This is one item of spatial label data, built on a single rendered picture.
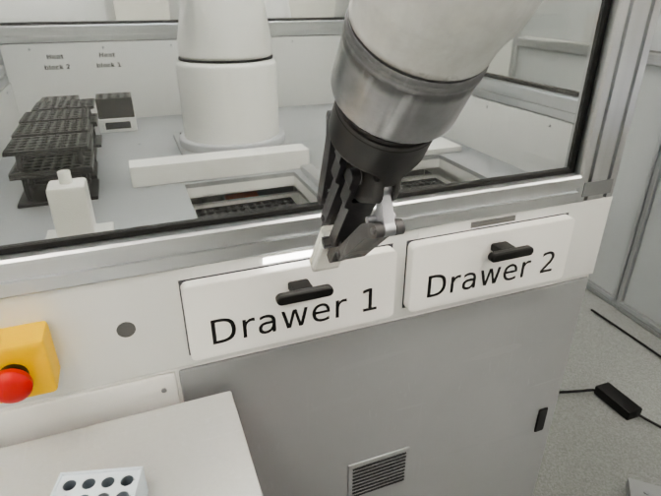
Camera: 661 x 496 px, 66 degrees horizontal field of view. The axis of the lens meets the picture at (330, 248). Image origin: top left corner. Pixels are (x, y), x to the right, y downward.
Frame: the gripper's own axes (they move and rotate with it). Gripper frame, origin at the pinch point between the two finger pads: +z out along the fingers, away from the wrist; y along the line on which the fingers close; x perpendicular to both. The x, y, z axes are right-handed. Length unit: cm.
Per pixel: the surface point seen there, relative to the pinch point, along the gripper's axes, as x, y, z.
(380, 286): -12.0, 1.9, 18.1
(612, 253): -171, 36, 122
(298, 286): 0.5, 2.4, 14.0
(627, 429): -115, -29, 103
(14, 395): 32.7, -3.0, 15.2
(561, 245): -44.1, 2.4, 17.4
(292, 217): -0.2, 10.2, 9.8
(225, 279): 9.2, 5.0, 13.8
